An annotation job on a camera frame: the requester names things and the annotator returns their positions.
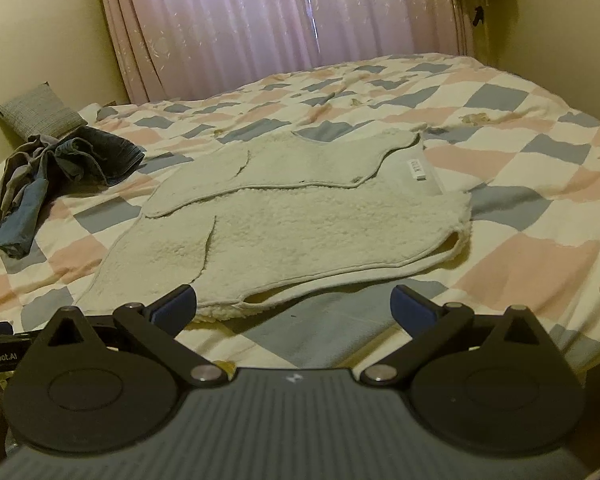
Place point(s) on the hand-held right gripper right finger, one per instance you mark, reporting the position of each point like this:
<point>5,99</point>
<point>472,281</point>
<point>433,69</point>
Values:
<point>411,306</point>

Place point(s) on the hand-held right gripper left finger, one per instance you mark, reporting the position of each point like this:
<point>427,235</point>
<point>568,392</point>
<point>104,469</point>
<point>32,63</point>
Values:
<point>172,306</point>

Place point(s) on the small dark wall object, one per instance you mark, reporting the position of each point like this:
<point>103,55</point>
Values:
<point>476,15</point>

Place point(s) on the light blue garment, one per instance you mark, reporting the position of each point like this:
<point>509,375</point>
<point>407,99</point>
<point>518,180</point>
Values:
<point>20,215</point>

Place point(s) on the dark denim jeans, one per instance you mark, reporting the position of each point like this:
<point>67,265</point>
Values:
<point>102,152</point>

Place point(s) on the grey woven pillow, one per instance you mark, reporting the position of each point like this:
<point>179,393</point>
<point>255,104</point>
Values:
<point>40,110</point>

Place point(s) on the pink sheer curtain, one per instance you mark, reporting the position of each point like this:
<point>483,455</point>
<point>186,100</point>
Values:
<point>230,20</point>

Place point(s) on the grey crumpled garment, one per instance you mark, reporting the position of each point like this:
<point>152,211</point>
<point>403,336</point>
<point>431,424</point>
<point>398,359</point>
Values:
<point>22,167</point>

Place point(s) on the checkered pastel quilt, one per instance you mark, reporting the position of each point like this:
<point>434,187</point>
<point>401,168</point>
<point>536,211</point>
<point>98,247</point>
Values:
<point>505,160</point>

